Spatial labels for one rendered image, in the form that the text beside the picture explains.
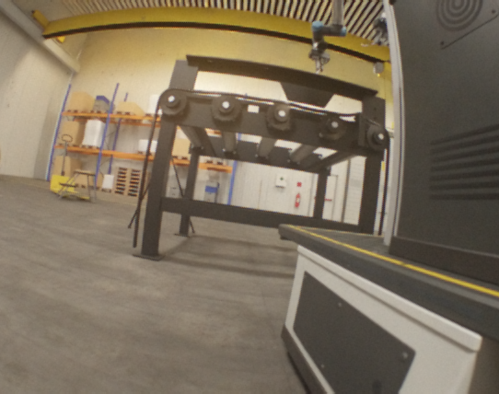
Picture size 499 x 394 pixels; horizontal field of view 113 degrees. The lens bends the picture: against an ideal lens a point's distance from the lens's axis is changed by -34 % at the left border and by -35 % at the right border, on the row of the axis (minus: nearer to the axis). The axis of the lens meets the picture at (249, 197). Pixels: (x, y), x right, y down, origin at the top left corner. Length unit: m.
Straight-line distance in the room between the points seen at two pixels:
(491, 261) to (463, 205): 0.08
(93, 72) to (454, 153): 14.31
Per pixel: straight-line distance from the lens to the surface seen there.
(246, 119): 1.40
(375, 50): 9.70
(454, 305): 0.25
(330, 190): 11.05
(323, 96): 1.56
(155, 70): 12.66
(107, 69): 13.93
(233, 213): 1.31
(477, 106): 0.36
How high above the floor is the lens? 0.37
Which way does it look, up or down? 2 degrees up
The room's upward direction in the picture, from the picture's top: 8 degrees clockwise
